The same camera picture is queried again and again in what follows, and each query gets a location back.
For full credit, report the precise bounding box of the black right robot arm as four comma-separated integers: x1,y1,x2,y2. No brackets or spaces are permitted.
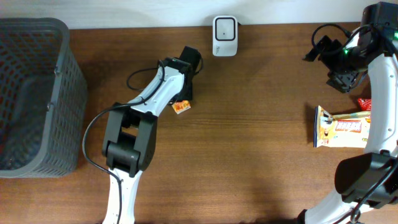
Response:
294,2,397,224

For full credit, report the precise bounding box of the grey plastic mesh basket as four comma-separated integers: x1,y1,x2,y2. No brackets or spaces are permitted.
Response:
1,18,88,179

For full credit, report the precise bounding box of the white barcode scanner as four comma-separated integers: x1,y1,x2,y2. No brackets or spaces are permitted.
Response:
212,16,238,57

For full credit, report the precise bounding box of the small orange packet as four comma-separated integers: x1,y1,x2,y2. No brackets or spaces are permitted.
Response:
172,100,191,114

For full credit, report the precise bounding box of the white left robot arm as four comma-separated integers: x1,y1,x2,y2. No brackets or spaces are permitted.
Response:
102,46,203,223

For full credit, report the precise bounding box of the red snack bag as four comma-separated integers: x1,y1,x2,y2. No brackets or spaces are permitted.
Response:
358,98,371,111

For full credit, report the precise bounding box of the beige wet wipes pack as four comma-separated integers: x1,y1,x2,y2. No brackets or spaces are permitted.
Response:
313,106,371,148

